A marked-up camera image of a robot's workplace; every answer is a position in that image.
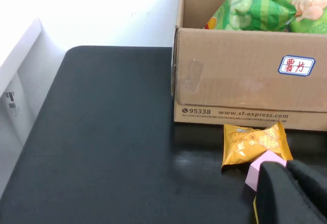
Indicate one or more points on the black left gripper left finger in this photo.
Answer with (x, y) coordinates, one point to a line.
(278, 198)

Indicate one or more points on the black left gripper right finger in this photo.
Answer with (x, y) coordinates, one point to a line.
(314, 188)

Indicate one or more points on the yellow cheese cracker packet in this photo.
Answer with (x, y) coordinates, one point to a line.
(242, 144)

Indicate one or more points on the yellow foam cube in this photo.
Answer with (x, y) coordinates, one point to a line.
(255, 206)

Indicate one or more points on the pink foam cube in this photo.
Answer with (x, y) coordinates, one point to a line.
(253, 175)

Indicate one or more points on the cardboard box with chips label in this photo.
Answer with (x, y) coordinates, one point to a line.
(230, 80)

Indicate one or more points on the large green Lays chips bag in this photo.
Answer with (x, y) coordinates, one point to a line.
(309, 4)

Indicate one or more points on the green cucumber chips bag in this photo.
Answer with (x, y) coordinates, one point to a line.
(245, 9)

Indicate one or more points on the white panel with barcode sticker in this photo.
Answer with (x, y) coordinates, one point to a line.
(23, 86)

